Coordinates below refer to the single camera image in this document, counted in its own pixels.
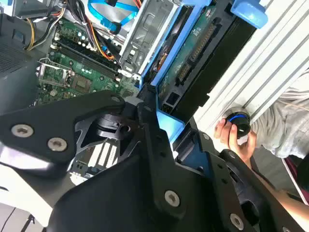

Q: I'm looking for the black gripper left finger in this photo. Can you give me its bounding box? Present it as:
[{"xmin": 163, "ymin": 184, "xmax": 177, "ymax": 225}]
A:
[{"xmin": 0, "ymin": 83, "xmax": 191, "ymax": 218}]

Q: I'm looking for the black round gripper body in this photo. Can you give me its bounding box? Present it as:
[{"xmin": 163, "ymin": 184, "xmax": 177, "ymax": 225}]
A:
[{"xmin": 47, "ymin": 154, "xmax": 226, "ymax": 232}]

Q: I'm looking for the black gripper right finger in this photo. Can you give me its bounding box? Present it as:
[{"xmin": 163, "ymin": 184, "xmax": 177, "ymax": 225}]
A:
[{"xmin": 172, "ymin": 118, "xmax": 309, "ymax": 232}]

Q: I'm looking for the round black blue-ringed tool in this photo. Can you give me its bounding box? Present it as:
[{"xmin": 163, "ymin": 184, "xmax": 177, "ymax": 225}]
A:
[{"xmin": 223, "ymin": 107, "xmax": 252, "ymax": 145}]

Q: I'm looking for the hard disk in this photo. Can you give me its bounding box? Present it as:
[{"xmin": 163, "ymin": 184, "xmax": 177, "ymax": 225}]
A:
[{"xmin": 139, "ymin": 0, "xmax": 267, "ymax": 176}]

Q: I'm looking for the person hand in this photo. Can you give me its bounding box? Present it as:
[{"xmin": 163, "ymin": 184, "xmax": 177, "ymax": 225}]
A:
[{"xmin": 214, "ymin": 119, "xmax": 258, "ymax": 165}]

